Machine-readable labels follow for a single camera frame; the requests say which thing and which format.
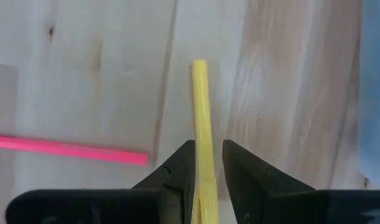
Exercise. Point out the yellow highlighter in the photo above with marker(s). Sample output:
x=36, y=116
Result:
x=202, y=109

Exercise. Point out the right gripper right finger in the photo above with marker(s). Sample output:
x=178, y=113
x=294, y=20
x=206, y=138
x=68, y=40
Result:
x=248, y=180

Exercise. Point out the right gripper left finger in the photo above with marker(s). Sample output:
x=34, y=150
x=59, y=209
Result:
x=180, y=174

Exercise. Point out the pink highlighter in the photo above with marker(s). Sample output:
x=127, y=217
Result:
x=68, y=149

